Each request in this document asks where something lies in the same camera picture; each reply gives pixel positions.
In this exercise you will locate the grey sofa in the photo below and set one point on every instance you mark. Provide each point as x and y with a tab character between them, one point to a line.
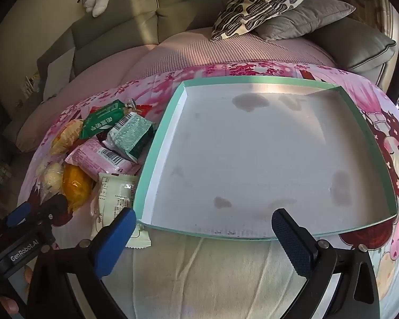
119	23

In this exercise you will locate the pink snack packet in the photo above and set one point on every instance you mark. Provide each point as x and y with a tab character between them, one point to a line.
93	158

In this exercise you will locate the pink sofa cover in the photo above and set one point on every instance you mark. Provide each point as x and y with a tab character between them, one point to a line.
186	53

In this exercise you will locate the grey cushion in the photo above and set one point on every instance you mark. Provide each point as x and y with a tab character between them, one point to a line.
306	20

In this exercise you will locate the gold green candy packet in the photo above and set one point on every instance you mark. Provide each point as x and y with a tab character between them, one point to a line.
132	103

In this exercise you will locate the pink cartoon printed blanket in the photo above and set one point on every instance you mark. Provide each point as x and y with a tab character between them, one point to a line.
146	89

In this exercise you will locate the yellow orange pastry packet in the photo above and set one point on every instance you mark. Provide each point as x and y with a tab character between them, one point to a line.
66	136

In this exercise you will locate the black white patterned cushion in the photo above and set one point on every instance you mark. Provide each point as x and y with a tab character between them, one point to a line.
259	3

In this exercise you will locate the person's left hand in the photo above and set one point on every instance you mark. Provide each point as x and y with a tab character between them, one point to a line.
9	305

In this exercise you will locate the white snack packet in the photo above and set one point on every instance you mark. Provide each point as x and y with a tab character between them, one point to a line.
114	192

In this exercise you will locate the yellow cake packet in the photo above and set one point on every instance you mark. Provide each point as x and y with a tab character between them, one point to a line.
252	159

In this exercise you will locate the clear round bun packet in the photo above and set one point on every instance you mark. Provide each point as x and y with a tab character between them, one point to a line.
51	176

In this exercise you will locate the dark green snack packet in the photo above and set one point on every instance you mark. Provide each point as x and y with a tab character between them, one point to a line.
101	121

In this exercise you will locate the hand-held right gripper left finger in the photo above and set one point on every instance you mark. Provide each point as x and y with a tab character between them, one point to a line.
116	239

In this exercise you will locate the orange cake packet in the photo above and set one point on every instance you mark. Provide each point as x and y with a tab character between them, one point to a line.
74	186

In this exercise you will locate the pale green barcode snack packet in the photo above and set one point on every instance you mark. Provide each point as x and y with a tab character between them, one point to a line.
129	136

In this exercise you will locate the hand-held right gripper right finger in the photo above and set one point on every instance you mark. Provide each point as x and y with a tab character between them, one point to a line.
292	246

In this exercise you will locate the red snack packet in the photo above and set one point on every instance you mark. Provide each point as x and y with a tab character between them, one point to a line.
144	109

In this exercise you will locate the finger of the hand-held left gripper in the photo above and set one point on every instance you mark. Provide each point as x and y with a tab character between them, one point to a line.
18	214
55	206

